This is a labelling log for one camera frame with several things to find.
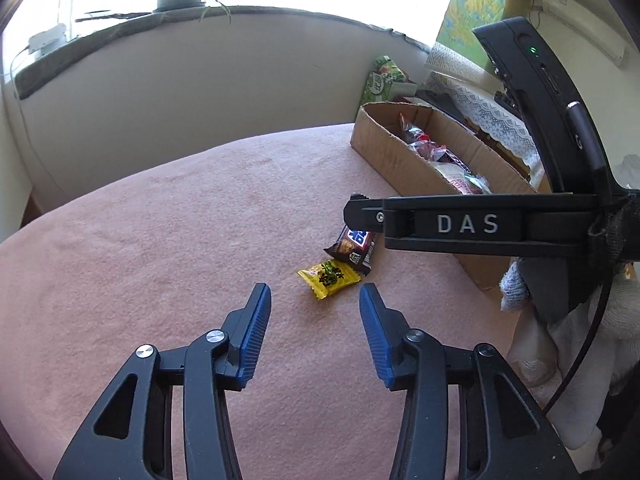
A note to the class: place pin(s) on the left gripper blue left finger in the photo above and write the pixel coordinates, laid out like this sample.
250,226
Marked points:
127,433

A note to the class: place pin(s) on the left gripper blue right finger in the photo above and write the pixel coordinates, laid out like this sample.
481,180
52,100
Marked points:
503,433

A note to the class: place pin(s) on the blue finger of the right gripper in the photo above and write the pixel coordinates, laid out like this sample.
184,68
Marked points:
361,213

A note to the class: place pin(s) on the brown Snickers bar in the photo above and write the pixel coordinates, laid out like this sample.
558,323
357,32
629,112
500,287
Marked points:
354,248

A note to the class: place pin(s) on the yellow snack packet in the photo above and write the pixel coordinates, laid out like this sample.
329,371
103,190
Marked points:
329,277

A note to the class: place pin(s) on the clear red-edged dried fruit bag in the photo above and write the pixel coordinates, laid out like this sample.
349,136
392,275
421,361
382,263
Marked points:
433,152

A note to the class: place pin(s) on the brown cardboard box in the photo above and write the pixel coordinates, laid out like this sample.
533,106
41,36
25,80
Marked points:
376,138

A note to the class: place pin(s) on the large pink bread package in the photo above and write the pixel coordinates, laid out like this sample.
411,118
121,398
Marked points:
465,182

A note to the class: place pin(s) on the green tissue box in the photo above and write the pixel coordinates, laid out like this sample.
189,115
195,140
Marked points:
386,83

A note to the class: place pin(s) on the white lace cloth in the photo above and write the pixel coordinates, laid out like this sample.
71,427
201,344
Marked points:
473,92

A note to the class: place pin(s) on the pink table cloth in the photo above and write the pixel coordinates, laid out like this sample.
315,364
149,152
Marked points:
162,257

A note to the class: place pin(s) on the white power adapter box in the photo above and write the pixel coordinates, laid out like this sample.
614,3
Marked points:
47,40

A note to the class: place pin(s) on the yellow green wall painting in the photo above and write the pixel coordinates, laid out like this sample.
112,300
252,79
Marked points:
461,17

